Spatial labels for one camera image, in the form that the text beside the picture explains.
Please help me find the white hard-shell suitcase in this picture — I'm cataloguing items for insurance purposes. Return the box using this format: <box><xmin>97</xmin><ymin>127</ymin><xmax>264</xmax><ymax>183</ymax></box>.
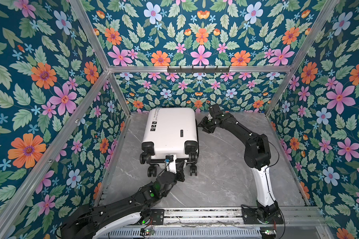
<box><xmin>140</xmin><ymin>108</ymin><xmax>199</xmax><ymax>177</ymax></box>

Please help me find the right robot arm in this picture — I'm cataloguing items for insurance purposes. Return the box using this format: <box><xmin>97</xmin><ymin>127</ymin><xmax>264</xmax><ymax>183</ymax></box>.
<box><xmin>198</xmin><ymin>104</ymin><xmax>281</xmax><ymax>223</ymax></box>

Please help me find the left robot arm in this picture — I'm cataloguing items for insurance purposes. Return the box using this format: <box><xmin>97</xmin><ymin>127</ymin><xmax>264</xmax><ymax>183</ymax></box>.
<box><xmin>59</xmin><ymin>162</ymin><xmax>186</xmax><ymax>239</ymax></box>

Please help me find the left small circuit board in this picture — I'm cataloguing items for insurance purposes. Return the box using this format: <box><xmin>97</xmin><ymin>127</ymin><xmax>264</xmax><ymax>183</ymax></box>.
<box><xmin>140</xmin><ymin>228</ymin><xmax>155</xmax><ymax>237</ymax></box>

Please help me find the small circuit board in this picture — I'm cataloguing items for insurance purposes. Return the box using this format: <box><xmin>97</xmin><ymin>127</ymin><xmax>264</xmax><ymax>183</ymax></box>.
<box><xmin>140</xmin><ymin>228</ymin><xmax>155</xmax><ymax>237</ymax></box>
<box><xmin>260</xmin><ymin>229</ymin><xmax>277</xmax><ymax>239</ymax></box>

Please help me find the right small circuit board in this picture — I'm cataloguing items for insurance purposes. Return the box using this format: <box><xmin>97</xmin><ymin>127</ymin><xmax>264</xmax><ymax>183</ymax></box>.
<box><xmin>260</xmin><ymin>229</ymin><xmax>277</xmax><ymax>239</ymax></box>

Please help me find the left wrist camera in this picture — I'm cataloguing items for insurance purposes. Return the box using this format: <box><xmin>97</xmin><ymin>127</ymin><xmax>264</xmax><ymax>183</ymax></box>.
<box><xmin>164</xmin><ymin>154</ymin><xmax>176</xmax><ymax>174</ymax></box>

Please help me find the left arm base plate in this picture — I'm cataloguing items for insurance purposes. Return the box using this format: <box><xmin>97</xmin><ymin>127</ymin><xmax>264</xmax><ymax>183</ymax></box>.
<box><xmin>140</xmin><ymin>209</ymin><xmax>165</xmax><ymax>226</ymax></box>

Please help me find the black wall hook rack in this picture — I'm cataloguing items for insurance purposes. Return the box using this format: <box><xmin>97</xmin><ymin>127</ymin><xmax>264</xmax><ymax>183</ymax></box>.
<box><xmin>166</xmin><ymin>66</ymin><xmax>230</xmax><ymax>74</ymax></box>

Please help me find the white slotted cable duct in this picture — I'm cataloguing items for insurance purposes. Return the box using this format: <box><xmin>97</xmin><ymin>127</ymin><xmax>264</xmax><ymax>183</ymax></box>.
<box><xmin>100</xmin><ymin>228</ymin><xmax>261</xmax><ymax>239</ymax></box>

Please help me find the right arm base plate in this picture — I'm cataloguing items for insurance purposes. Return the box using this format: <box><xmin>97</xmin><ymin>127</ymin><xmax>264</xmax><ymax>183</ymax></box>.
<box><xmin>241</xmin><ymin>204</ymin><xmax>285</xmax><ymax>225</ymax></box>

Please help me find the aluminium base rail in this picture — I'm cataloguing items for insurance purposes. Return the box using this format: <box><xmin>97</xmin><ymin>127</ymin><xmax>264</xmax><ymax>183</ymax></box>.
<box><xmin>77</xmin><ymin>207</ymin><xmax>328</xmax><ymax>229</ymax></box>

